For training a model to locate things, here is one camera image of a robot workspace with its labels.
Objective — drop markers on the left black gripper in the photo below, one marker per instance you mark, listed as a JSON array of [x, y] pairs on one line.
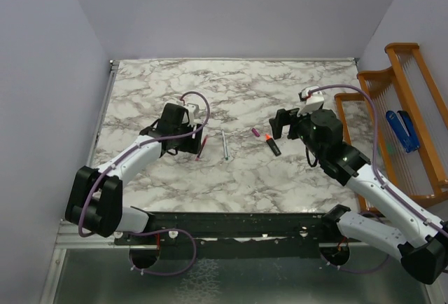
[[193, 144]]

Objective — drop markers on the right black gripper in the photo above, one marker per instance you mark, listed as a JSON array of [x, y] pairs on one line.
[[284, 117]]

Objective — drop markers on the red ink pen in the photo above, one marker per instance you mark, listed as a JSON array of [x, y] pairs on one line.
[[201, 148]]

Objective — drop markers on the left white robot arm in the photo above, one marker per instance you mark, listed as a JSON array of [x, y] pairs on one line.
[[96, 199]]

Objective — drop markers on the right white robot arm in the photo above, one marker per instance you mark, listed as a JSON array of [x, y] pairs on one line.
[[416, 238]]

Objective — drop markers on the purple pen cap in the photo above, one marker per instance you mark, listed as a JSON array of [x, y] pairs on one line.
[[255, 132]]

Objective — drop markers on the white pen green tip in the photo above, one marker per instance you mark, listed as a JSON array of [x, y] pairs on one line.
[[225, 145]]

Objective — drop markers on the black orange highlighter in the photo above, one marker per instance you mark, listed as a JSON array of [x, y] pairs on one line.
[[272, 145]]

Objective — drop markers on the wooden rack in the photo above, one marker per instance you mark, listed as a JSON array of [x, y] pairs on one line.
[[408, 85]]

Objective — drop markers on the blue stapler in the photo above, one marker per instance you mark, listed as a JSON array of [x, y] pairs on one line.
[[402, 125]]

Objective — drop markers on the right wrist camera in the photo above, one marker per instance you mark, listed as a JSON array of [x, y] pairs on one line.
[[312, 99]]

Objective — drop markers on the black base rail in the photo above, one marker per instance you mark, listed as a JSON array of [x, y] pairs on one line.
[[180, 235]]

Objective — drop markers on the aluminium frame rail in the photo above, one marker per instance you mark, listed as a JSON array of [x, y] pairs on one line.
[[67, 234]]

